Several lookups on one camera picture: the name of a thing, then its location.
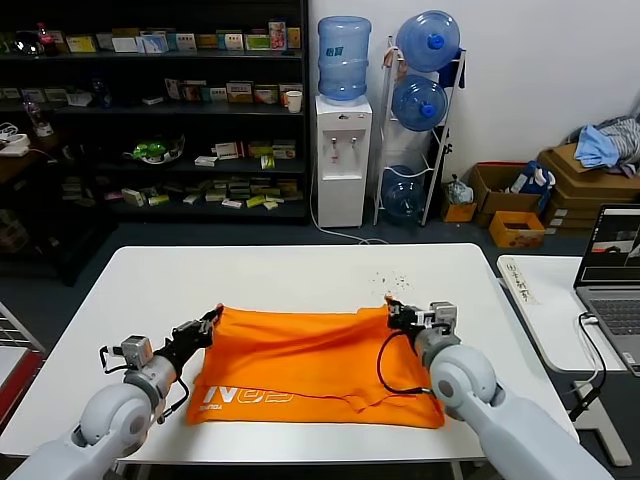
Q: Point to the small yellow cardboard box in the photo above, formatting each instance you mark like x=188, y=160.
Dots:
x=457, y=212

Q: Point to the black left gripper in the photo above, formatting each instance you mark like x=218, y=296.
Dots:
x=182, y=345

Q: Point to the red label cola bottle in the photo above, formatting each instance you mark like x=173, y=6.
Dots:
x=46, y=40

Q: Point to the white medicine box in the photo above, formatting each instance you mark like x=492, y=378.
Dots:
x=124, y=45

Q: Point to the white power strip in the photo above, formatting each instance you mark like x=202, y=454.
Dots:
x=12, y=145

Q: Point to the clear bottle pink contents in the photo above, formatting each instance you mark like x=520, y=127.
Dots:
x=36, y=117

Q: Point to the knotted grey plastic bag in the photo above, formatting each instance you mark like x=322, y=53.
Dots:
x=460, y=192

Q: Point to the orange medicine box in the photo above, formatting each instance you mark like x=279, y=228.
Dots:
x=293, y=38

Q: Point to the lime green box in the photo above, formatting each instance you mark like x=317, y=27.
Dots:
x=158, y=201

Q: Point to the grey striped garment pile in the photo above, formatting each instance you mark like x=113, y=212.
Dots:
x=625, y=135

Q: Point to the orange t-shirt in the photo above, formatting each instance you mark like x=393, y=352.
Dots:
x=310, y=370

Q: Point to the tall pink box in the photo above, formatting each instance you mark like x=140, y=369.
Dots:
x=277, y=35

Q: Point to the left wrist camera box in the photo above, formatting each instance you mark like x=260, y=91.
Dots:
x=136, y=352

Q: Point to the white green edged box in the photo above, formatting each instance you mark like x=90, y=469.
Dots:
x=131, y=197

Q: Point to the light blue garment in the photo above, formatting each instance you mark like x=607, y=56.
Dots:
x=592, y=147

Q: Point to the pale yellow box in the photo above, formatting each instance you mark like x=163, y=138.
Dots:
x=274, y=204

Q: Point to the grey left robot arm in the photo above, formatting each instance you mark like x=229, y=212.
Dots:
x=115, y=415

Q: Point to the red orange box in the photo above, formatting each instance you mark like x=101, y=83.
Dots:
x=193, y=93

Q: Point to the brown cardboard box stack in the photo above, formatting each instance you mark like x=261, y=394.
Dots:
x=575, y=210

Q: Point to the dark blue hanging cloth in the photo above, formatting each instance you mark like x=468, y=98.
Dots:
x=452, y=69

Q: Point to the small teal white box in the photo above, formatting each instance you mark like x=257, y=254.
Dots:
x=217, y=95

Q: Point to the blue plastic bottle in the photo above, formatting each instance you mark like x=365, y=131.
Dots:
x=100, y=94

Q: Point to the orange cardboard box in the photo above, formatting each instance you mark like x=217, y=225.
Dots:
x=517, y=237

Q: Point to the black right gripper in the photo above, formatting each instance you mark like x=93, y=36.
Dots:
x=414, y=319

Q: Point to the black shelving unit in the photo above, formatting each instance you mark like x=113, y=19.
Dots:
x=125, y=125

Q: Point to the white side table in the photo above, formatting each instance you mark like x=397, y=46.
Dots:
x=545, y=325

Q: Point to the green medicine box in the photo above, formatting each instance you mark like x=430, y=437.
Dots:
x=258, y=42

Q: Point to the cream red striped box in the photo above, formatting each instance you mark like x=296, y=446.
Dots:
x=239, y=93

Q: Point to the blue water jug on dispenser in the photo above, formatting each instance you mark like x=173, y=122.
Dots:
x=345, y=60

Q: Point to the flat yellow box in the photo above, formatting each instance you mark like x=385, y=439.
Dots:
x=206, y=42

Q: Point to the yellow red white box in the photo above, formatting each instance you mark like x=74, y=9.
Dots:
x=283, y=150

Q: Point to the tan hanging cloth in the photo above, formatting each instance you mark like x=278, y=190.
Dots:
x=392, y=59

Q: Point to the blue white box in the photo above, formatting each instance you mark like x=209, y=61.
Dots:
x=153, y=44

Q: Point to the grey laptop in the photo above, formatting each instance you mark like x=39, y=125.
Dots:
x=612, y=280

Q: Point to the white open box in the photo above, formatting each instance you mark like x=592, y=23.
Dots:
x=79, y=98

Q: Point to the large flat cardboard box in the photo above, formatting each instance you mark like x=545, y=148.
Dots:
x=565, y=172

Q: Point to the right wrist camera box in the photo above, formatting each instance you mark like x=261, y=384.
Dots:
x=442, y=315

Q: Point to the white metal jug rack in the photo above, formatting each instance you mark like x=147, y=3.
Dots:
x=382, y=131

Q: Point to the pale green white box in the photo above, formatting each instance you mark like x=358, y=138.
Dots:
x=32, y=95
x=55, y=95
x=9, y=93

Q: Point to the bright green small box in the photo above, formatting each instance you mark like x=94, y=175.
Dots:
x=267, y=162

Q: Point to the green fruit bowl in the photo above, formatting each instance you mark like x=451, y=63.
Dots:
x=151, y=150

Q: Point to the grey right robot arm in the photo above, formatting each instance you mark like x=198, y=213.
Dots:
x=470, y=390

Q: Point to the open brown cardboard box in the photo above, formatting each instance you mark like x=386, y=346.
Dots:
x=500, y=200

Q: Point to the blue white plastic bag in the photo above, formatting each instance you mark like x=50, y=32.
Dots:
x=535, y=180

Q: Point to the lime yellow box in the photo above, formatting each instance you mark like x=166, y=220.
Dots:
x=255, y=202

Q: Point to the yellow medicine box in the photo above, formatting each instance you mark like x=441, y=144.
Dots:
x=80, y=44

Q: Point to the shiny black round bowl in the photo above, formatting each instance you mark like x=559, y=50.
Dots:
x=26, y=44

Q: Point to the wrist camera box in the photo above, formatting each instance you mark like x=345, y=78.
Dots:
x=442, y=315
x=136, y=352

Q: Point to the white water dispenser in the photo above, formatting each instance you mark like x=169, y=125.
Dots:
x=342, y=200

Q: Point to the red panel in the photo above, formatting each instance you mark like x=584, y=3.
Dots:
x=30, y=370

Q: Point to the orange white box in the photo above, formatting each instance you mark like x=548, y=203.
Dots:
x=289, y=87

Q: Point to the white red flat box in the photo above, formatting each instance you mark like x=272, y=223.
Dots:
x=232, y=204

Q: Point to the white paper cup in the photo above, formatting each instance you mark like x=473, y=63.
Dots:
x=294, y=102

